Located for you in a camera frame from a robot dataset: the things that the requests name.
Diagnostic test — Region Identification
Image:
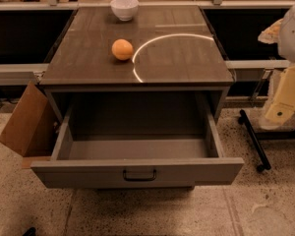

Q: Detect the orange fruit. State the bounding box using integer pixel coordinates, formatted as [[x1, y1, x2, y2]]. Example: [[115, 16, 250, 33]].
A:
[[111, 39, 134, 61]]

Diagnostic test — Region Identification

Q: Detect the black metal bar leg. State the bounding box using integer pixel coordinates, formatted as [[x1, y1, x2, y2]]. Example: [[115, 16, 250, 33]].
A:
[[238, 109, 271, 173]]

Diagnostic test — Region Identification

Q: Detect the grey top drawer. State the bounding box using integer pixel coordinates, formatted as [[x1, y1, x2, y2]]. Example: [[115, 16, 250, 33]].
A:
[[31, 105, 244, 189]]

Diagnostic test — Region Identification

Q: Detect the white ceramic bowl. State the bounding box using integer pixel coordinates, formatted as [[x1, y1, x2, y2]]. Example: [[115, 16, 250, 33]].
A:
[[110, 0, 139, 21]]

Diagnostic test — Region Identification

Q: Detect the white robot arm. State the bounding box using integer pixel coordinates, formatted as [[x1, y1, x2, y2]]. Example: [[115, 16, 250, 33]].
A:
[[258, 4, 295, 130]]

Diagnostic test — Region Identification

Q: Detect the brown cardboard box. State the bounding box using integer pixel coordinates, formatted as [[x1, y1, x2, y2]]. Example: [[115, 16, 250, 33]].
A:
[[0, 83, 59, 168]]

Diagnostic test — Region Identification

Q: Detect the dark wooden drawer cabinet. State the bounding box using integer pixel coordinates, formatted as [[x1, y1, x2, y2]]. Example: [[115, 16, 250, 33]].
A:
[[41, 6, 234, 118]]

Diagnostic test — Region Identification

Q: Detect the black object on floor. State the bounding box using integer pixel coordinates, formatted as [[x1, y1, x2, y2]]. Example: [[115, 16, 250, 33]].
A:
[[23, 227, 36, 236]]

